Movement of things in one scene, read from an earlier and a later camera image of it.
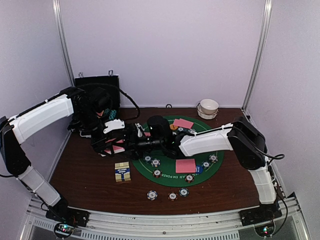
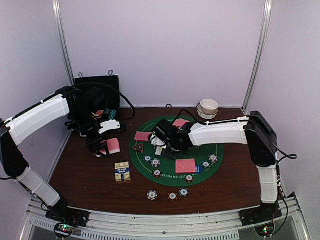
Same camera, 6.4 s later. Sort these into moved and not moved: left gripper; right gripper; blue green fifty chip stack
Moved: left gripper; right gripper
Not moved: blue green fifty chip stack
